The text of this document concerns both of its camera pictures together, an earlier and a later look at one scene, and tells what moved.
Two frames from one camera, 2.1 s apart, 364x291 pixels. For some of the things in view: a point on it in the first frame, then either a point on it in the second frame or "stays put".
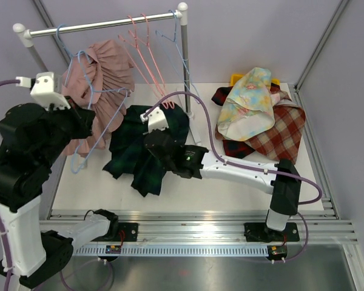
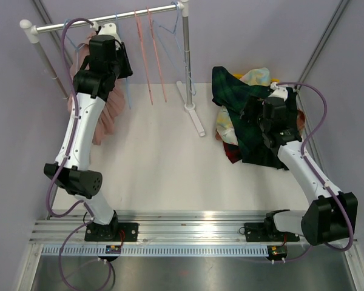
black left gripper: x=84 y=117 → x=125 y=71
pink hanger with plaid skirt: x=156 y=72 → x=155 y=45
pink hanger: x=148 y=76 → x=144 y=56
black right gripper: x=165 y=131 → x=253 y=103
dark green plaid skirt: x=128 y=156 → x=237 y=97
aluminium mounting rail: x=313 y=227 stays put
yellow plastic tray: x=235 y=78 stays put
